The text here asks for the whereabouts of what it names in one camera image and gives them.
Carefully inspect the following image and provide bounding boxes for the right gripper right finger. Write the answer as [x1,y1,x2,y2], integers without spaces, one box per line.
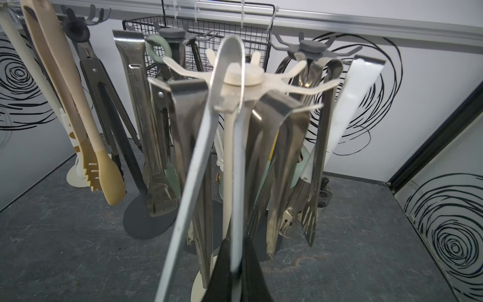
[241,237,273,302]

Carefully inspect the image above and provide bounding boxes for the mint green toaster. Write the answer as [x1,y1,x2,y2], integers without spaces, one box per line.
[218,145,309,200]

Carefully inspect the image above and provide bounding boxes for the beige plastic tongs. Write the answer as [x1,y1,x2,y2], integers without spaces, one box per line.
[21,1,126,205]

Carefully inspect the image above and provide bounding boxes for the large steel tongs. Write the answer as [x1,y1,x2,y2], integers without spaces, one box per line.
[113,30,177,217]

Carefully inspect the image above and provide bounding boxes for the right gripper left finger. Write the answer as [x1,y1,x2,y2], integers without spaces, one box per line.
[202,239,231,302]

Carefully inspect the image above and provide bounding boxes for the black wire wall basket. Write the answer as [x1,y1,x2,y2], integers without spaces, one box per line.
[122,5,278,71]

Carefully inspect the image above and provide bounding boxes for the cream utensil rack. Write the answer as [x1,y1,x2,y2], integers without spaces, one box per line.
[0,3,91,189]
[155,36,340,301]

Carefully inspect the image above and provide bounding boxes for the glass sugar jar black lid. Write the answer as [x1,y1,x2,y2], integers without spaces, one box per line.
[318,177,333,208]

